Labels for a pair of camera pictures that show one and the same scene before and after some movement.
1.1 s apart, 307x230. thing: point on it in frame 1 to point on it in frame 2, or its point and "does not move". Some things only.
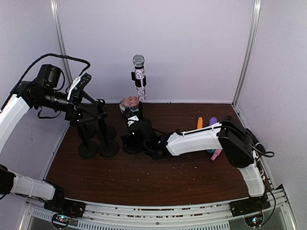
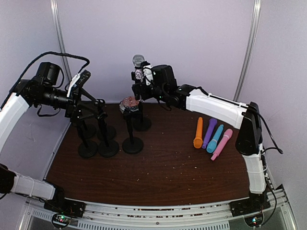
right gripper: x=126 y=137 to x=145 y=95
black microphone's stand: x=87 y=149 does not move
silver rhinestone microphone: x=138 y=61 does not move
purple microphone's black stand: x=88 y=131 does not move
